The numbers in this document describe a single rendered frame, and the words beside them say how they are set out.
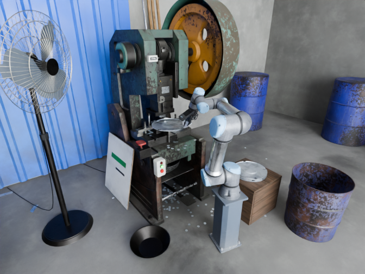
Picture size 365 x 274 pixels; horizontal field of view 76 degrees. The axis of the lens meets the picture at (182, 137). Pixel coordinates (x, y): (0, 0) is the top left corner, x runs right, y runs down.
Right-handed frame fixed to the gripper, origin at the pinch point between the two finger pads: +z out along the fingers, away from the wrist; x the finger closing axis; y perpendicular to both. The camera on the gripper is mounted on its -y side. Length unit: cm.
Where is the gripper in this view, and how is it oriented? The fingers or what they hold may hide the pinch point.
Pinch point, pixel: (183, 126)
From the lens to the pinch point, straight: 184.6
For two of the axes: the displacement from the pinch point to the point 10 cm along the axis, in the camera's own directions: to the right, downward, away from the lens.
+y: 7.6, -2.7, 6.0
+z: -2.8, 7.0, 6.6
